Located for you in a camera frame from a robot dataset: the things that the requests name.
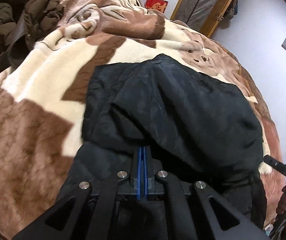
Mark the black padded jacket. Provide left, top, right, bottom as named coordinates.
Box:
left=58, top=54, right=267, bottom=228

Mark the brown and cream plush blanket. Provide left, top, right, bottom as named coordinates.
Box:
left=0, top=0, right=283, bottom=239

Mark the red gift box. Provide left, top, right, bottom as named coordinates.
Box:
left=145, top=0, right=168, bottom=13

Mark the wooden framed door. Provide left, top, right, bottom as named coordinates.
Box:
left=171, top=0, right=238, bottom=37

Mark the brown puffer coat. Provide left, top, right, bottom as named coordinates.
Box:
left=0, top=0, right=63, bottom=72

